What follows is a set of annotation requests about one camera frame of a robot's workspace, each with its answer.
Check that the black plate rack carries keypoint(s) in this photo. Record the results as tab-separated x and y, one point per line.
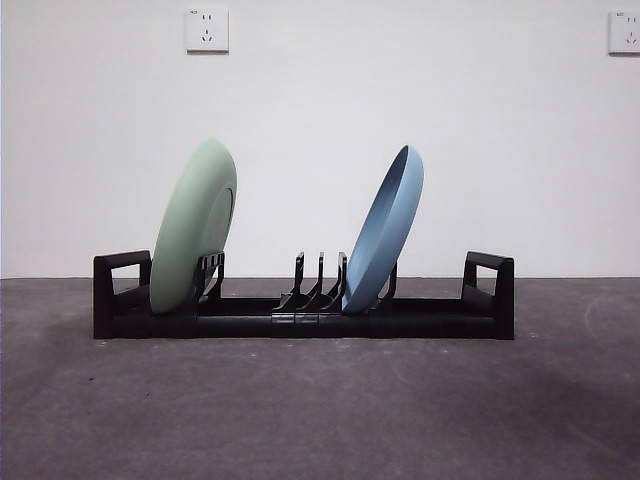
425	325

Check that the blue round plate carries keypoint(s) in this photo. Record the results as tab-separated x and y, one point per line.
385	235

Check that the pale green round plate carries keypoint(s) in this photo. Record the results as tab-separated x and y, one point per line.
187	230

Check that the white wall power socket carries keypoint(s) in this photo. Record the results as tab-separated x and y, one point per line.
207	30
626	32

